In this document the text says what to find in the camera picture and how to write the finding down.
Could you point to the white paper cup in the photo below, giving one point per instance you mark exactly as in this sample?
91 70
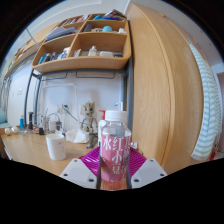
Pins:
56 148

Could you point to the wooden tree-creature figurine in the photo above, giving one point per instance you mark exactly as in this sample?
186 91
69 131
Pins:
89 116

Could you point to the tall wooden wardrobe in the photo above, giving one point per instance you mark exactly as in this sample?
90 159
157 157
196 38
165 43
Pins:
156 86

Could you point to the pink-labelled clear drink bottle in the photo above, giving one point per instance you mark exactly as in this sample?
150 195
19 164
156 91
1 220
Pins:
115 156

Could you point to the small blue bottle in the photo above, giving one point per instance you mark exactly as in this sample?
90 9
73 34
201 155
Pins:
22 123

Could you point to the slim black bottle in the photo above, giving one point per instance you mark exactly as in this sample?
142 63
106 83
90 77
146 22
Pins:
30 120

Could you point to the wooden shelf unit with items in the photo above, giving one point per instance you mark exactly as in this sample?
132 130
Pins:
100 41

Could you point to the green-striped white hanging towel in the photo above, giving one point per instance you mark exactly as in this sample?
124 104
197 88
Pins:
206 110

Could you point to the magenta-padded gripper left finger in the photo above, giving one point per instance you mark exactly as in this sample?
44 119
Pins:
78 170

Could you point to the grey metal desk frame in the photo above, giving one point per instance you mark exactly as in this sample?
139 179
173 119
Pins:
128 96

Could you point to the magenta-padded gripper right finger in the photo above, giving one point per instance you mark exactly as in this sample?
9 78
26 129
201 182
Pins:
148 171

